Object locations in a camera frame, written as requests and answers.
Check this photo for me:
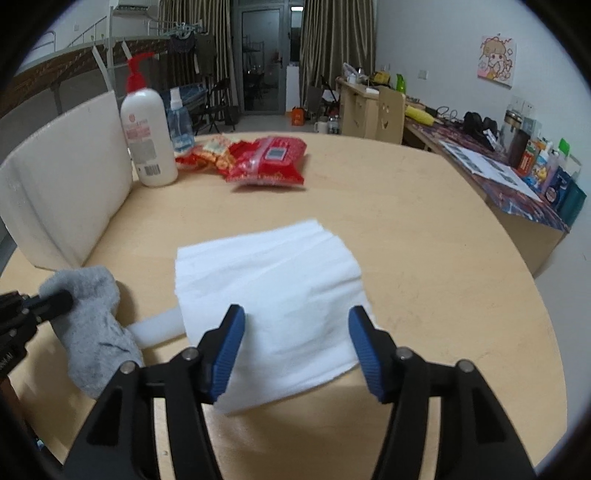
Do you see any grey sock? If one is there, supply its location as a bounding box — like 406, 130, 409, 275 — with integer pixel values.
39, 266, 144, 399

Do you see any white foam box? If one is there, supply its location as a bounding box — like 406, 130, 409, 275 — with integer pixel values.
1, 92, 132, 270

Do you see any brown left curtain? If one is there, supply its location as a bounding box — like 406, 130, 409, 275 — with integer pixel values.
158, 0, 238, 106

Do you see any wooden desk with drawers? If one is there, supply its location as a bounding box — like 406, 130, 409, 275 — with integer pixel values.
337, 78, 569, 277

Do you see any brown curtain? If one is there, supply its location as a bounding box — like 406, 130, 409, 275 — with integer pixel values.
158, 0, 238, 106
300, 0, 376, 104

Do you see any brown right curtain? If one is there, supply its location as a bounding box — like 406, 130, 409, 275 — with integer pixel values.
300, 0, 376, 104

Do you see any white towel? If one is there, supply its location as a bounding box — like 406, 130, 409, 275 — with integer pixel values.
175, 220, 370, 414

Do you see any anime girl poster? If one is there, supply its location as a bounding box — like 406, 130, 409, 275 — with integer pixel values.
477, 34, 517, 88

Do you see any clear spray bottle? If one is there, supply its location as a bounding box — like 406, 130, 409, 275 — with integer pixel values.
167, 87, 195, 152

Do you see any white foam strip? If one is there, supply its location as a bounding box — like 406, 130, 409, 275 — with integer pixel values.
126, 306, 185, 350

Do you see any red wet wipes pack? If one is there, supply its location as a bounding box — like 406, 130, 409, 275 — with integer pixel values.
224, 136, 308, 187

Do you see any green bottle on desk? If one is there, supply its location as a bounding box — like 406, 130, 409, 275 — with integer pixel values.
396, 74, 407, 94

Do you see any white paper sheet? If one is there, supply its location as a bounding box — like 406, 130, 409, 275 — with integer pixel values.
440, 141, 542, 202

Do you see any glass balcony door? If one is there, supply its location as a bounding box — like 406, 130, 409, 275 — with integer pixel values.
231, 1, 304, 115

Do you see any red orange snack bag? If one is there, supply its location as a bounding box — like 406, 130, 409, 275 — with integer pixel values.
175, 135, 240, 177

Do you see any orange bag on floor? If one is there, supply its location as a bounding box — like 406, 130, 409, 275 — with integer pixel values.
290, 107, 305, 127

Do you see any metal bunk bed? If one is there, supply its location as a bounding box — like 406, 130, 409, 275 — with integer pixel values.
0, 4, 209, 121

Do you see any black folding chair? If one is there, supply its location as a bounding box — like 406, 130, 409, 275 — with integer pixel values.
192, 77, 236, 133

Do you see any white kettle jug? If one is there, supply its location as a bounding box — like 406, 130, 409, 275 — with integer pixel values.
314, 117, 329, 135

